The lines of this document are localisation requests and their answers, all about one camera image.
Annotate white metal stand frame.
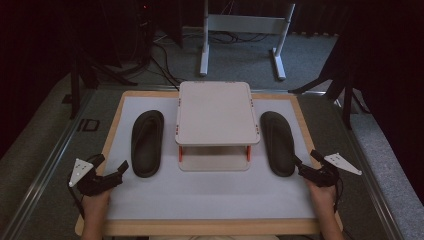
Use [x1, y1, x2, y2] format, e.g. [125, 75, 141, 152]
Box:
[198, 0, 297, 82]

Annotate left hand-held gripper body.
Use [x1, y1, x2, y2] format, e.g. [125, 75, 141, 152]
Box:
[68, 157, 124, 197]

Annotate white two-tier shoe rack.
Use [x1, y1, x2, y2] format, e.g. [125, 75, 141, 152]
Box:
[174, 80, 262, 173]

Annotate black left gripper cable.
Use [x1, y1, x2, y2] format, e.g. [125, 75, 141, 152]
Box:
[66, 184, 86, 221]

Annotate black floor cables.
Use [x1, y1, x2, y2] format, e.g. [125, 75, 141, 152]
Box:
[146, 29, 271, 92]

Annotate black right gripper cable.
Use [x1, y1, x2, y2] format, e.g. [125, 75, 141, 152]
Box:
[332, 174, 345, 214]

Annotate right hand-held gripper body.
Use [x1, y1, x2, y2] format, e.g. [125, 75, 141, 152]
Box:
[297, 152, 363, 188]

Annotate person's right hand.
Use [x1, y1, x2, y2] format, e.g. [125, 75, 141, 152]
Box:
[305, 180, 338, 208]

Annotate black tripod stand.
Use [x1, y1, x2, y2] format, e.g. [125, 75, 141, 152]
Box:
[67, 19, 139, 120]
[287, 33, 372, 131]

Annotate person's left hand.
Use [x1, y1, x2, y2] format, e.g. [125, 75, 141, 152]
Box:
[81, 188, 112, 210]

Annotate black rectangular floor bracket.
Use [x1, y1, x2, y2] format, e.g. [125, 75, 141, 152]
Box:
[76, 118, 101, 133]

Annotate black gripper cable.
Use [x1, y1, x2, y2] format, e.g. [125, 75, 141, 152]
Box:
[66, 184, 86, 221]
[332, 174, 345, 214]

